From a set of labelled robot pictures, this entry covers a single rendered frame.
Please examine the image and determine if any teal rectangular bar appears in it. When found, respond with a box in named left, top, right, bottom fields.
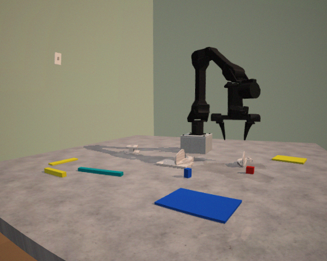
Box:
left=78, top=167, right=123, bottom=177

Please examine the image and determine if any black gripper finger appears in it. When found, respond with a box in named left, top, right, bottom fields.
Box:
left=216, top=122, right=225, bottom=140
left=244, top=122, right=255, bottom=140

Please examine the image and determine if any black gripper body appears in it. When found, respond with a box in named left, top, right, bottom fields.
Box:
left=211, top=99, right=261, bottom=123

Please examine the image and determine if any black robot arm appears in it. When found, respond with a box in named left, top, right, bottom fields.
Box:
left=187, top=47, right=261, bottom=135

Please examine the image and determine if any yellow rectangular bar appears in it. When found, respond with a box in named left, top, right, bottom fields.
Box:
left=44, top=167, right=66, bottom=177

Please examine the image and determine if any small red cube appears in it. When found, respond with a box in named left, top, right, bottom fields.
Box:
left=246, top=166, right=255, bottom=174

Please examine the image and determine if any blue flat rectangular plate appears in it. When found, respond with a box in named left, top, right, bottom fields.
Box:
left=155, top=188, right=242, bottom=224

